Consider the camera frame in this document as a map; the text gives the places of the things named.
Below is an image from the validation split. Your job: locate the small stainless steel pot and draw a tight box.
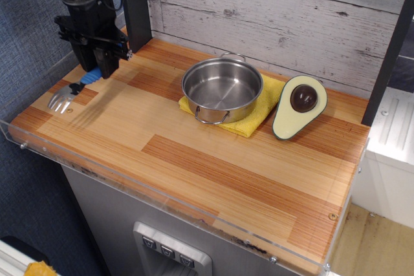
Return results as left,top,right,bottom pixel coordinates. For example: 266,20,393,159
181,52,264,125

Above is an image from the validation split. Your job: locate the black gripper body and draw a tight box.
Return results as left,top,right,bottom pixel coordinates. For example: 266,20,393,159
55,0,132,60

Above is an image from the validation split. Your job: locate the yellow folded cloth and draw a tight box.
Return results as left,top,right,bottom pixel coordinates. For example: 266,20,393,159
179,74,285,138

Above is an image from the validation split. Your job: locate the blue handled metal fork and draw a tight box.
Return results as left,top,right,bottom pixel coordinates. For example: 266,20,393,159
47,67,102,114

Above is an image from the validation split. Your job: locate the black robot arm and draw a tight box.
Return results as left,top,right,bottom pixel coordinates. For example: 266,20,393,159
54,0,132,79

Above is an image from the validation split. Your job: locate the grey toy fridge cabinet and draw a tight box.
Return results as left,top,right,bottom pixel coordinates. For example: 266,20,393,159
63,167,294,275

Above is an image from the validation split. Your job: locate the silver dispenser button panel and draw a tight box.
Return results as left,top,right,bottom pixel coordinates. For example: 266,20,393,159
133,221,213,275

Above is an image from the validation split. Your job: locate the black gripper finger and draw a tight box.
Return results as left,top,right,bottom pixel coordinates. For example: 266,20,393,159
93,48,119,79
71,43,97,72

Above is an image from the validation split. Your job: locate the white side counter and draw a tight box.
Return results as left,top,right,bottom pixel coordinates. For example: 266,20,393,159
351,87,413,228

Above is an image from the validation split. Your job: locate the black right vertical post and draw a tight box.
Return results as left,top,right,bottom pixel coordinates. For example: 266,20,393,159
361,0,413,126

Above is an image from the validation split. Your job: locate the toy avocado half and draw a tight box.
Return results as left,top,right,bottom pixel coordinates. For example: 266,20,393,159
272,76,327,140

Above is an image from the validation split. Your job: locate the clear acrylic table guard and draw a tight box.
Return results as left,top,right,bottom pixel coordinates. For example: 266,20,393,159
0,12,371,273

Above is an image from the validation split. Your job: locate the yellow object at corner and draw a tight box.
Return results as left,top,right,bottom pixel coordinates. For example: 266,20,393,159
23,261,58,276

